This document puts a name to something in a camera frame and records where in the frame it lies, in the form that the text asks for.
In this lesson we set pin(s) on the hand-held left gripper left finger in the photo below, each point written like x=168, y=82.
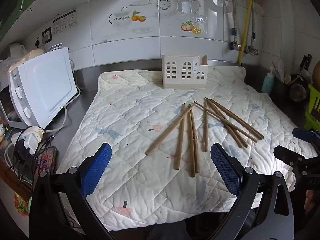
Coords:
x=96, y=170

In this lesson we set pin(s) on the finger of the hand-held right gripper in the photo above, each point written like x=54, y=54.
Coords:
x=287, y=155
x=302, y=133

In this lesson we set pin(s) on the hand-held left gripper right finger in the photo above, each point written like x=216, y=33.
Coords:
x=226, y=172

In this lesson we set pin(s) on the group of wooden chopsticks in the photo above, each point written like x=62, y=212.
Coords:
x=192, y=130

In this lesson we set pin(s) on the white plastic utensil holder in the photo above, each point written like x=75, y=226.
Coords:
x=183, y=72

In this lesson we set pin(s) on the green plastic dish rack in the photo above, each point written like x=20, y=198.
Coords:
x=313, y=107

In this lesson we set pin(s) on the black utensil pot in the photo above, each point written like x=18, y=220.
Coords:
x=281, y=90

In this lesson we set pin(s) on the smartphone with lit screen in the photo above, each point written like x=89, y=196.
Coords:
x=45, y=161

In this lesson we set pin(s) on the small wooden spoon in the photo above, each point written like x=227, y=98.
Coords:
x=287, y=78

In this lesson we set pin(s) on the teal soap bottle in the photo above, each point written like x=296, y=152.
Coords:
x=268, y=81

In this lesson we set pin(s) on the brown round object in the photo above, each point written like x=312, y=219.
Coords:
x=317, y=72

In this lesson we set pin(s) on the white quilted printed mat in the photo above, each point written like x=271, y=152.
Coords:
x=140, y=120

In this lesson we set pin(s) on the white plastic spatula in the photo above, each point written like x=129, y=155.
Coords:
x=281, y=67

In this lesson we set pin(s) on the black charger plug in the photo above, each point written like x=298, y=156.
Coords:
x=18, y=152

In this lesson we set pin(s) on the colourful printed packet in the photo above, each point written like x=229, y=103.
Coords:
x=21, y=202

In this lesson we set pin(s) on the metal water valve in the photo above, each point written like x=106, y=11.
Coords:
x=251, y=50
x=233, y=45

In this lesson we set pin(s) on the white microwave oven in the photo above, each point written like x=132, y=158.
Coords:
x=45, y=85

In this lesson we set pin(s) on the wooden spatula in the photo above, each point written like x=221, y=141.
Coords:
x=205, y=60

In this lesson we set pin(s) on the clear plastic bag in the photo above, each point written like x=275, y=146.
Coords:
x=10, y=65

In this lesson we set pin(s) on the white electric kettle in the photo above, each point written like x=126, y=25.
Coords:
x=16, y=48

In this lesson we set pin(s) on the white instruction sticker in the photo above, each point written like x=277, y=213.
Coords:
x=64, y=21

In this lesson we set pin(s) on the black wall socket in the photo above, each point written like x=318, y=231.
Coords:
x=47, y=35

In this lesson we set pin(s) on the green wall cabinet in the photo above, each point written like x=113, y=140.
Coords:
x=15, y=2

